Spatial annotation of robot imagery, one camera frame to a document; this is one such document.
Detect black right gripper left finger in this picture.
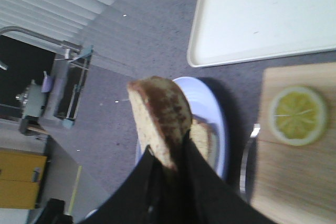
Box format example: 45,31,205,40
81,146,164,223

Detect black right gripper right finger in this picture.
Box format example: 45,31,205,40
173,131,274,223

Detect bread slice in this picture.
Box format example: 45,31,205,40
127,76,192,171
190,115,218,168

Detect light blue plate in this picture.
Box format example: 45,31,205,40
85,76,230,219

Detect white rectangular tray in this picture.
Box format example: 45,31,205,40
186,0,335,68

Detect wooden cutting board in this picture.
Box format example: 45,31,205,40
251,63,335,223

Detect yellow cabinet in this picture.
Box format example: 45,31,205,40
1,148,47,210

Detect lemon slice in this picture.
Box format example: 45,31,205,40
267,86,329,146

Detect sink caddy rack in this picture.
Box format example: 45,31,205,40
16,45,93,135

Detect metal sink faucet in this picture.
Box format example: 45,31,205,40
1,26,82,53

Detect metal cutting board handle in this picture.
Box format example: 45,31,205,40
239,123,261,197

